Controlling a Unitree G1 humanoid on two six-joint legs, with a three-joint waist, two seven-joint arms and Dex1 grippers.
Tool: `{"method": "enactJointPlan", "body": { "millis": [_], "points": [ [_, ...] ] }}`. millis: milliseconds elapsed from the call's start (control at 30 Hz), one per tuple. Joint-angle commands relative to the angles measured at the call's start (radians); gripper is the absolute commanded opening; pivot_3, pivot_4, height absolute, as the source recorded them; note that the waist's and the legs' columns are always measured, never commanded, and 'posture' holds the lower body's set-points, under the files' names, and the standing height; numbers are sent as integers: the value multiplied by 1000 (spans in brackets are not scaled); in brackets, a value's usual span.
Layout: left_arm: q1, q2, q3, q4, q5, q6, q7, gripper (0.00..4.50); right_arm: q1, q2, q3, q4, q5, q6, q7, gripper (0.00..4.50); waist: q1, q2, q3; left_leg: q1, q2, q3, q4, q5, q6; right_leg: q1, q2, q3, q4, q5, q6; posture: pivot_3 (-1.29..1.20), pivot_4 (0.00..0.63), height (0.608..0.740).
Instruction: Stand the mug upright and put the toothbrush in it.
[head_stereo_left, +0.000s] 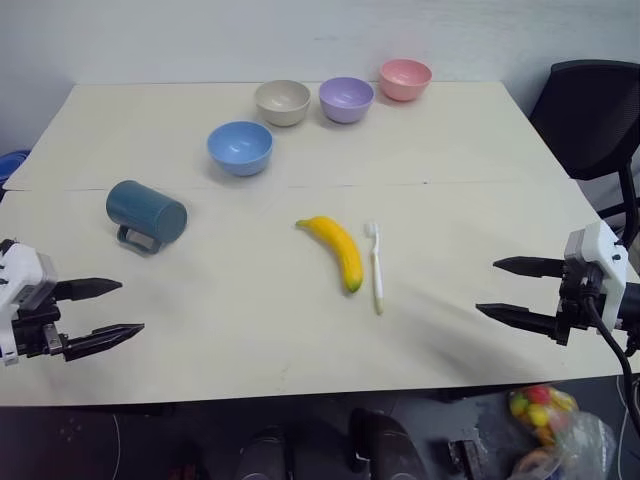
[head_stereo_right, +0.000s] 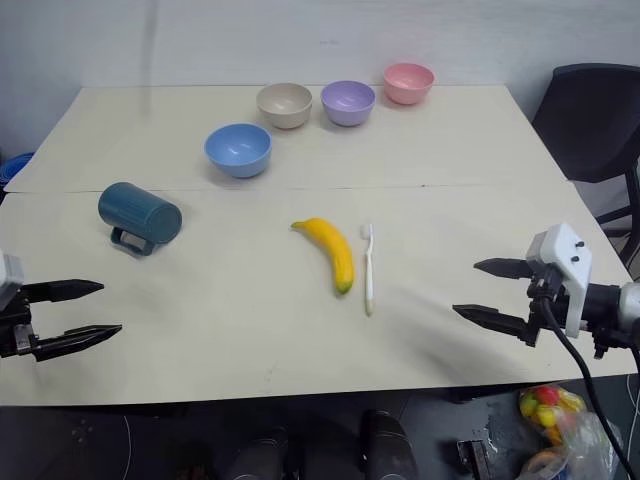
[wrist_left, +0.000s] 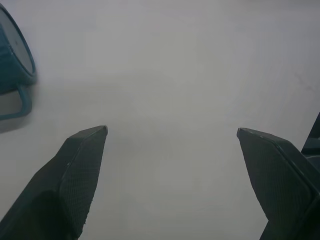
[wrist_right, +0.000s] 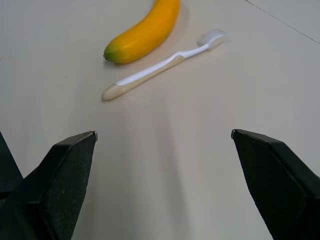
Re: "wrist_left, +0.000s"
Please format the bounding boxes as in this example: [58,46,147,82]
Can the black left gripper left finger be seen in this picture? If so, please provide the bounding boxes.
[0,125,109,240]

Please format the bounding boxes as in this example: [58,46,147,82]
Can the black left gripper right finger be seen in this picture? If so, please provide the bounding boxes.
[236,127,320,240]

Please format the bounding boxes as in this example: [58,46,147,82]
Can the dark object at table edge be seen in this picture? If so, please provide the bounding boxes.
[300,112,320,166]

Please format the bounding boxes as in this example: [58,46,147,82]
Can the teal plastic cup with handle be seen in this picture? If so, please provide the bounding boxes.
[0,4,37,121]

